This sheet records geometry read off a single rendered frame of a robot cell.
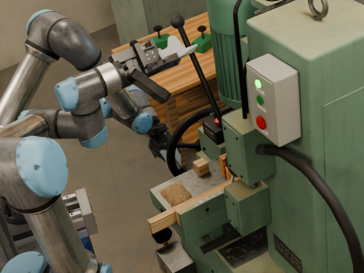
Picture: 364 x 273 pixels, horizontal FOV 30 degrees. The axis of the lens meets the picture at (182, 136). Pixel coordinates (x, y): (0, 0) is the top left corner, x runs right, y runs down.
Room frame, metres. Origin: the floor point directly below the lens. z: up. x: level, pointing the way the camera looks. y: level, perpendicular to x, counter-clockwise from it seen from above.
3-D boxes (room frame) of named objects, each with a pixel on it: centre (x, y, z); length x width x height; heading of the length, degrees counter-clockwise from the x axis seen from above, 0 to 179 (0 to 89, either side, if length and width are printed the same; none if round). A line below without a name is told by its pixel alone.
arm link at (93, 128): (1.42, 0.24, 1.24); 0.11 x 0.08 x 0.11; 74
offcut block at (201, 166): (1.57, -0.04, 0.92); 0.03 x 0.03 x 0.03; 25
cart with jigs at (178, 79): (2.99, -0.13, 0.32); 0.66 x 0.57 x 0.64; 114
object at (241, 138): (1.23, -0.15, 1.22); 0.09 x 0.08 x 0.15; 23
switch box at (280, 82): (1.14, -0.20, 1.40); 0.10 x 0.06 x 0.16; 23
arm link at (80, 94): (1.42, 0.22, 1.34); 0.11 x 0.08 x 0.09; 113
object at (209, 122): (1.67, -0.14, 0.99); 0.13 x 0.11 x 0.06; 113
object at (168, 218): (1.47, -0.15, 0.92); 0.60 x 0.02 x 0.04; 113
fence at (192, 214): (1.46, -0.23, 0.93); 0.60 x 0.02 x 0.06; 113
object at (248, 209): (1.26, -0.13, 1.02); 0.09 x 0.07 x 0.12; 113
